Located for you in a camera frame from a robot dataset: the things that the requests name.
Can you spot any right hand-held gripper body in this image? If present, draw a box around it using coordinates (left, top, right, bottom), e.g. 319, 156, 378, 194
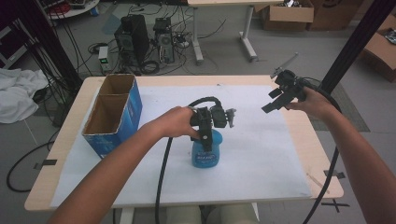
269, 52, 308, 103

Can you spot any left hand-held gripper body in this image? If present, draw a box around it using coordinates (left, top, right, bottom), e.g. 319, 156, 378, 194
190, 105, 237, 132

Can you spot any blue plastic bottle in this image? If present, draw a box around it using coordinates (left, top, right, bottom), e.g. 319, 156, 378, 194
191, 129, 224, 169

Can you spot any person's right hand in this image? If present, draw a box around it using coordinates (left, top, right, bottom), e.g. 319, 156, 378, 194
284, 86, 336, 121

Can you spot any person's left hand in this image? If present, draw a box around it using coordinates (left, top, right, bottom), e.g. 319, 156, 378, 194
146, 105, 202, 140

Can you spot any white table mat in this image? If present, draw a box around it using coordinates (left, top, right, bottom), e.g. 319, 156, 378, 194
49, 84, 312, 209

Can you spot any white-legged table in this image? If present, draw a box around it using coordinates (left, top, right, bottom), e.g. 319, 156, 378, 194
186, 0, 284, 64

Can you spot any open brown cardboard box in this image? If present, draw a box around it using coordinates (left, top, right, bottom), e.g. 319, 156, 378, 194
261, 0, 315, 32

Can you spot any person's left leg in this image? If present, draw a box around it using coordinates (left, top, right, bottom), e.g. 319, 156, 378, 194
164, 205, 202, 224

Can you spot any blue cardboard box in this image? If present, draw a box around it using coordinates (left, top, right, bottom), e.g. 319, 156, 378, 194
81, 73, 144, 160

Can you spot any large brown cardboard box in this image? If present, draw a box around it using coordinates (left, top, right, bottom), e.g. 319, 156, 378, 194
306, 0, 365, 32

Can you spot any white table leg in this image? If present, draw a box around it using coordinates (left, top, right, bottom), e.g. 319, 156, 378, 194
248, 203, 260, 222
120, 207, 135, 224

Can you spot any open computer case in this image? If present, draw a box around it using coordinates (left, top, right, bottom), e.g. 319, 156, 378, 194
152, 17, 176, 64

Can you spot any brown cardboard box with flap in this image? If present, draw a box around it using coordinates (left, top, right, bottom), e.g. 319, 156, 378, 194
362, 13, 396, 83

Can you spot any black computer tower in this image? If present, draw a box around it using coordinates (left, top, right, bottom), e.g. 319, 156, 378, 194
114, 13, 150, 68

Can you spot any black tape cross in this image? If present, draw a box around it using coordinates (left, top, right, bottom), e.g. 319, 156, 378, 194
320, 199, 350, 214

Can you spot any white power supply unit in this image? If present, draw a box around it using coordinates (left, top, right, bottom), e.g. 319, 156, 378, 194
98, 46, 112, 72

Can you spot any black tape strip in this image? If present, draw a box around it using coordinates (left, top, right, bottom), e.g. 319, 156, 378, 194
33, 159, 59, 171

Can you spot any round white table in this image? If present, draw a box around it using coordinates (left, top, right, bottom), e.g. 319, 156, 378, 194
36, 0, 101, 21

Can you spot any white cloth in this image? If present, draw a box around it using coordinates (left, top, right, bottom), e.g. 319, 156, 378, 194
0, 67, 50, 125

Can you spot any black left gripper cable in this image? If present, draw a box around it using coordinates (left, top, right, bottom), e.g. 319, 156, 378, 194
154, 96, 222, 224

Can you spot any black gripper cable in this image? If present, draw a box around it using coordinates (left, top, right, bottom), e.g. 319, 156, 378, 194
297, 77, 343, 224
154, 96, 222, 224

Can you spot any black metal stand post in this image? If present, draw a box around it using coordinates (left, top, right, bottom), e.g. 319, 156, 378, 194
321, 0, 396, 92

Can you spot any coiled black cable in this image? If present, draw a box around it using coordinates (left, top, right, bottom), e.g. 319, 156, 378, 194
139, 60, 161, 75

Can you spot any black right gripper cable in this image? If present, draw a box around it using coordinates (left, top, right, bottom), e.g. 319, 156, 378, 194
297, 77, 343, 224

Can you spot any black stand with cables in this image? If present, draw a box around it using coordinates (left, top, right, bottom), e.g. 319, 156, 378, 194
18, 0, 83, 91

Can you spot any black floor cable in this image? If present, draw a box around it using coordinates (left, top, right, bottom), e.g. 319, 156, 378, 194
6, 141, 55, 193

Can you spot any grey metal frame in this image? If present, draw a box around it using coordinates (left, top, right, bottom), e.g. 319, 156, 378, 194
0, 18, 29, 69

